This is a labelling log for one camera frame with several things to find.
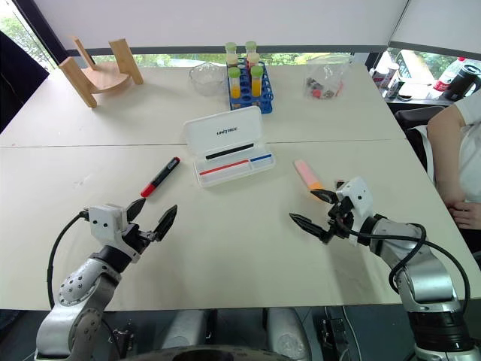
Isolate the green-capped tube with orange liquid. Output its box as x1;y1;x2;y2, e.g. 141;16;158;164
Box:
227;66;242;99
250;65;265;98

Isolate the person's hand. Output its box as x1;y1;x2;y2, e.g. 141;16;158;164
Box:
449;200;481;229

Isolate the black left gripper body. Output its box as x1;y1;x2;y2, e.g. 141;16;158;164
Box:
119;223;159;261

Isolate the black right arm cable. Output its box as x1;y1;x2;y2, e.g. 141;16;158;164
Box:
347;223;471;313

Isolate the white plastic pencil case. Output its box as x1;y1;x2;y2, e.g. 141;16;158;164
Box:
182;105;277;189

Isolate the dark panel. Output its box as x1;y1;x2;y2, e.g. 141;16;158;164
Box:
0;29;50;135

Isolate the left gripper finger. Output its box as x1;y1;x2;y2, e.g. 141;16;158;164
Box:
153;204;179;243
126;197;147;228

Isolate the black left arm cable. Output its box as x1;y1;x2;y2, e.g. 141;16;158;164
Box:
46;211;91;310

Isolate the black mug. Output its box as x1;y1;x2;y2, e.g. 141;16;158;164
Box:
444;63;481;102

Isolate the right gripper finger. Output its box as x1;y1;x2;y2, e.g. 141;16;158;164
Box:
289;212;334;244
310;188;340;205

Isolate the person's white shirt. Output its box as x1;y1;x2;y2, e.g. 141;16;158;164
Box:
453;96;481;205

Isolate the white can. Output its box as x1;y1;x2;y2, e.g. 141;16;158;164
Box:
374;62;401;90

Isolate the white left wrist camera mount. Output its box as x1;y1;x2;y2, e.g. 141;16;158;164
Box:
89;204;128;241

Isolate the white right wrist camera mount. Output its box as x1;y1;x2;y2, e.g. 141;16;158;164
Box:
335;175;375;220

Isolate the clear plastic bag of parts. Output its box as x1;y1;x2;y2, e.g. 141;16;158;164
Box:
302;55;353;102

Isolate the blue test tube rack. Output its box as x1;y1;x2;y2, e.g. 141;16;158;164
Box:
227;58;275;115

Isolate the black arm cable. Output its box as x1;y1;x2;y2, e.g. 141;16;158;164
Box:
347;223;471;313
46;211;91;310

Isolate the red-capped soda bottle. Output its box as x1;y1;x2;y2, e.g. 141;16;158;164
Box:
433;56;467;92

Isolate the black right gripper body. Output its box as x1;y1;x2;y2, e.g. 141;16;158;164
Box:
325;198;357;241

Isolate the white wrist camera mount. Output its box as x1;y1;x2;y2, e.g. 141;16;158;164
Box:
89;204;128;241
335;175;375;220

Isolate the black chair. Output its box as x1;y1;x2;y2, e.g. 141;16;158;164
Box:
393;105;448;172

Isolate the wooden stand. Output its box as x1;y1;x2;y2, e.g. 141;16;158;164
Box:
57;35;145;110

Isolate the red and black marker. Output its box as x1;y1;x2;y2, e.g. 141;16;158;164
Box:
140;156;182;199

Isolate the clear glass bowl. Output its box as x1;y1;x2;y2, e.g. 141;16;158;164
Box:
188;62;224;97

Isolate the pink and orange highlighter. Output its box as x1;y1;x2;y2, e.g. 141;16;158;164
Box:
293;159;324;197

